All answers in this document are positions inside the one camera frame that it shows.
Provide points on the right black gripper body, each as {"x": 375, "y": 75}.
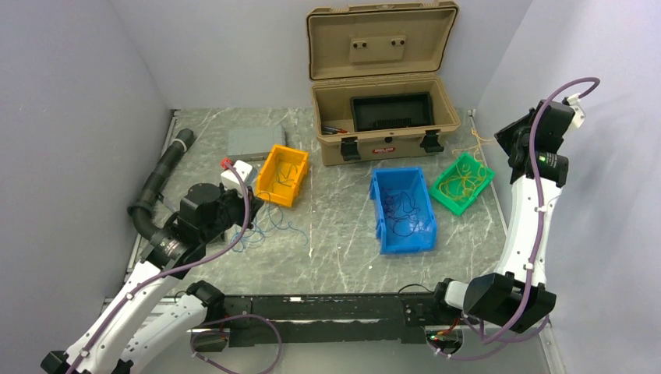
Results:
{"x": 510, "y": 137}

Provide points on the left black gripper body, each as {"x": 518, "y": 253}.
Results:
{"x": 248, "y": 207}

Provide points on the green plastic bin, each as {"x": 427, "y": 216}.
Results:
{"x": 459, "y": 186}

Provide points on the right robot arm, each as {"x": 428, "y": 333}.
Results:
{"x": 514, "y": 295}

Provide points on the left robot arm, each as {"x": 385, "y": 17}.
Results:
{"x": 121, "y": 340}

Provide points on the orange plastic bin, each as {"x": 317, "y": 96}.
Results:
{"x": 280, "y": 179}

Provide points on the grey plastic case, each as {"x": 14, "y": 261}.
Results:
{"x": 254, "y": 144}

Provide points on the blue plastic bin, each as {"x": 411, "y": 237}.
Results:
{"x": 405, "y": 220}

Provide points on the black toolbox tray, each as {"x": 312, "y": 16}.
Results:
{"x": 395, "y": 111}

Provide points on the tan plastic toolbox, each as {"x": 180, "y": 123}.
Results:
{"x": 373, "y": 50}

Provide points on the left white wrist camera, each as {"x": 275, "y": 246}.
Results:
{"x": 236, "y": 174}

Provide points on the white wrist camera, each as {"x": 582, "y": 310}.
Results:
{"x": 236, "y": 174}
{"x": 574, "y": 102}

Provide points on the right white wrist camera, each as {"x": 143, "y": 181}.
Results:
{"x": 574, "y": 102}

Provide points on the red handled screwdriver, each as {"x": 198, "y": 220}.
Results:
{"x": 329, "y": 130}

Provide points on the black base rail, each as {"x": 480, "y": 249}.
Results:
{"x": 248, "y": 320}

